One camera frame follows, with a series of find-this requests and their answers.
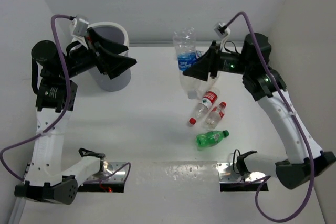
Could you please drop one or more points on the large clear blue-label bottle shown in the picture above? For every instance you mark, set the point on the large clear blue-label bottle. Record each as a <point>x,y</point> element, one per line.
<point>184,41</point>

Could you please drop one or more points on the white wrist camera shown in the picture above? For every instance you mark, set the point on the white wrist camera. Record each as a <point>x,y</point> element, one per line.
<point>78,28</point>
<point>223,32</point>

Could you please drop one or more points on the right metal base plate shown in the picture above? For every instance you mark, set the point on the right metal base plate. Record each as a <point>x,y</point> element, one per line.
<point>227,176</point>

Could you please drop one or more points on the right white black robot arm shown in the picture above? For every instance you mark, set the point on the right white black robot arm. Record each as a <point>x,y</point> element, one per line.
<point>301,149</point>

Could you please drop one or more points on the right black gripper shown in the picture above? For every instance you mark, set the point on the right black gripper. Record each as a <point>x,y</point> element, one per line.
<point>208,62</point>

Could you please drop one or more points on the metal base plate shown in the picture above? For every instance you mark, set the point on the metal base plate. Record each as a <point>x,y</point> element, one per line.
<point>227,176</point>
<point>112,173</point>

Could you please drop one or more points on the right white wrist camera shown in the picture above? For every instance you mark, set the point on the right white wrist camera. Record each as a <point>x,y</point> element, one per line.
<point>223,32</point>

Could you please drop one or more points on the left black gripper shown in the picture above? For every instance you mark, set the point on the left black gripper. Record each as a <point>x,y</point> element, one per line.
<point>108,63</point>

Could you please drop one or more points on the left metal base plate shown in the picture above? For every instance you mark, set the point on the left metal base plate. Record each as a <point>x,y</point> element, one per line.
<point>112,173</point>

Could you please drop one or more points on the small clear red-label bottle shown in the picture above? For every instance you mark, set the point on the small clear red-label bottle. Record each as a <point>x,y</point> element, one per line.
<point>215,116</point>

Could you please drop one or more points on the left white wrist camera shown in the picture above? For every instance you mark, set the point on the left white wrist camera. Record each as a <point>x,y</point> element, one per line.
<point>78,28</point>

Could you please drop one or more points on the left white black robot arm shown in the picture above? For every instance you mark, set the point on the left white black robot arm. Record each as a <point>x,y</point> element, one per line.
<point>45,181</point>

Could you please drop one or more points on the green plastic bottle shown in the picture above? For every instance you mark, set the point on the green plastic bottle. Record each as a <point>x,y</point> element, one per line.
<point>211,138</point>

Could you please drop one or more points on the clear bottle red-white label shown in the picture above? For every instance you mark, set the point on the clear bottle red-white label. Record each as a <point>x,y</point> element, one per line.
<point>204,105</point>

